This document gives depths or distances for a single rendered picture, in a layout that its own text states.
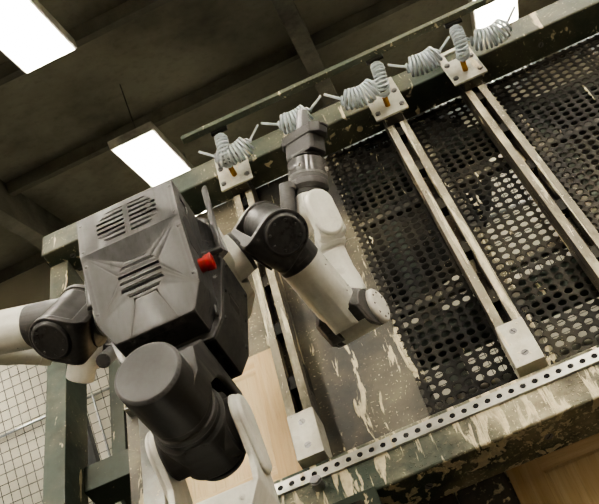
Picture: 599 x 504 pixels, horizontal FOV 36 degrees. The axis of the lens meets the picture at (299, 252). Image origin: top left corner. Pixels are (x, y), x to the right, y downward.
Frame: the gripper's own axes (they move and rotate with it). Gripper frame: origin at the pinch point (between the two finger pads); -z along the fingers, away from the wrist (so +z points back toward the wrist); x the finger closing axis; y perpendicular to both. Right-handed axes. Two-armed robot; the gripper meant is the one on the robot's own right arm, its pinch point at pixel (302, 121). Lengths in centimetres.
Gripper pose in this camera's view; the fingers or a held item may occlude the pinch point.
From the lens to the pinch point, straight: 212.5
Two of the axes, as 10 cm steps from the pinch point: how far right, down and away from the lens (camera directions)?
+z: 0.8, 9.1, -4.0
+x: -6.8, 3.4, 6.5
